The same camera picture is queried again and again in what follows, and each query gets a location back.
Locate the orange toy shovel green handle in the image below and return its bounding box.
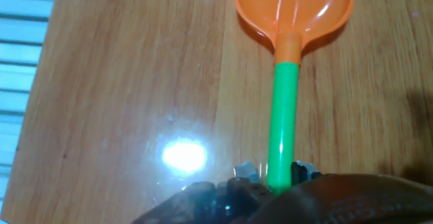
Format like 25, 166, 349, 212
233, 0, 355, 195

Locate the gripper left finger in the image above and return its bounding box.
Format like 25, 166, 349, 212
233, 161, 260, 184

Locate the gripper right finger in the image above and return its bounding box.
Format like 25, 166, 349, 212
290, 160, 323, 184

